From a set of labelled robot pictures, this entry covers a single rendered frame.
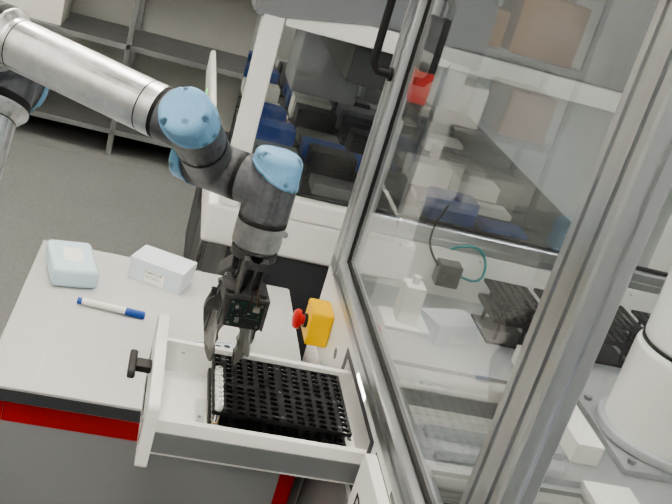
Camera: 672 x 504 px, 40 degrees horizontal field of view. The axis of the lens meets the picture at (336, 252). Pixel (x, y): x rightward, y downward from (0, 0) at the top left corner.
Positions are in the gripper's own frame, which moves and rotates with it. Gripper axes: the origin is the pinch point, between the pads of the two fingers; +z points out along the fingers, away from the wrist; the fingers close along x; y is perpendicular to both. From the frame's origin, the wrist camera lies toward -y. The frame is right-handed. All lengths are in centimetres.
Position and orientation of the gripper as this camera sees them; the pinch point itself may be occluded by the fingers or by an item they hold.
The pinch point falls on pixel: (222, 352)
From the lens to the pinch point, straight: 150.5
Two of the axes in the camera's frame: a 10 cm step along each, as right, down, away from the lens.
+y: 1.7, 4.1, -9.0
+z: -2.8, 8.9, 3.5
